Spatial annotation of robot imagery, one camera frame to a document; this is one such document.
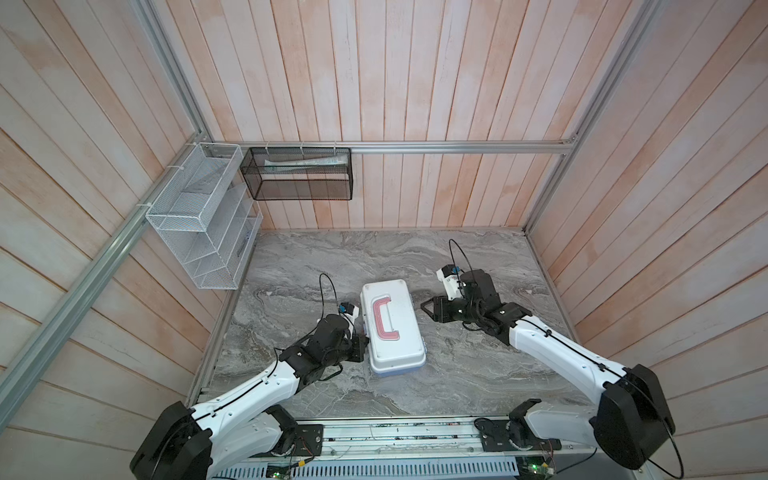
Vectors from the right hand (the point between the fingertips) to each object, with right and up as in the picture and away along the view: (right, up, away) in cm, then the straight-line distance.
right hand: (427, 304), depth 83 cm
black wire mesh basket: (-42, +43, +21) cm, 64 cm away
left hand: (-17, -12, -2) cm, 20 cm away
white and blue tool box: (-9, -7, -3) cm, 12 cm away
